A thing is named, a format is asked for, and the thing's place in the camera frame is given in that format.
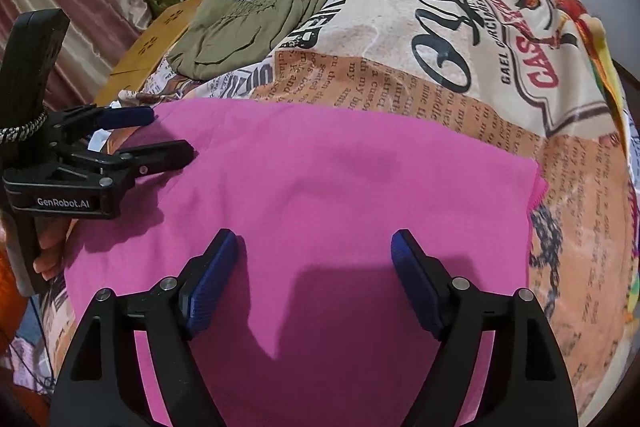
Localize printed blanket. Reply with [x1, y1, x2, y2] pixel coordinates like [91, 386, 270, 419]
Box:
[15, 0, 640, 427]

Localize olive green pants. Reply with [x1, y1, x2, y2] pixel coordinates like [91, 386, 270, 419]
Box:
[170, 0, 333, 80]

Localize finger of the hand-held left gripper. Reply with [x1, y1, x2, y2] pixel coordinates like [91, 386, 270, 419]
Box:
[47, 105, 155, 142]
[65, 140, 195, 188]

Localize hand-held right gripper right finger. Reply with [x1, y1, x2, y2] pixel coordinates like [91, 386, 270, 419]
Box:
[391, 229, 581, 427]

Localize person's left hand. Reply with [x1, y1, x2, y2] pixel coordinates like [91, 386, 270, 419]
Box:
[32, 219, 76, 282]

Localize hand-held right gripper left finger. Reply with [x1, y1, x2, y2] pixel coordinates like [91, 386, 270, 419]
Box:
[50, 228, 240, 427]

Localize grey braided wrist cord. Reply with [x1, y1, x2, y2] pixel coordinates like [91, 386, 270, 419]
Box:
[0, 112, 48, 144]

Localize pink pants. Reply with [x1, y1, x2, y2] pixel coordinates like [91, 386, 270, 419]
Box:
[65, 99, 546, 427]

